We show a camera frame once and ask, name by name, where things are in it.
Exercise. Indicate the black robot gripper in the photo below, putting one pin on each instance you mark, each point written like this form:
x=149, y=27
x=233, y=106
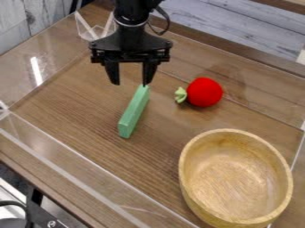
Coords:
x=130, y=45

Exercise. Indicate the green rectangular block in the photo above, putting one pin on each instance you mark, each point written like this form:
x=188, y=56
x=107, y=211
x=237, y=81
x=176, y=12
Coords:
x=131, y=115

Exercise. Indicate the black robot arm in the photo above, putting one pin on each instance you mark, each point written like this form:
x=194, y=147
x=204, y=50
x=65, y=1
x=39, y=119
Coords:
x=131, y=14

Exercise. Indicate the brown wooden bowl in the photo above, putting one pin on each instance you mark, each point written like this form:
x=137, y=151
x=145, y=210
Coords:
x=234, y=179

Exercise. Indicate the red plush strawberry toy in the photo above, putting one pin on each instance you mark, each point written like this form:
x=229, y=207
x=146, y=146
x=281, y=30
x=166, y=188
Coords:
x=202, y=93

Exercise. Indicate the clear acrylic corner bracket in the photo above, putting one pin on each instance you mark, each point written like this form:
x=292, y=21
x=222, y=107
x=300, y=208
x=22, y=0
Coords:
x=93, y=33

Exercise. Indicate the clear acrylic wall panel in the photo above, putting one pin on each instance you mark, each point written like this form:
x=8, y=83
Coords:
x=99, y=199

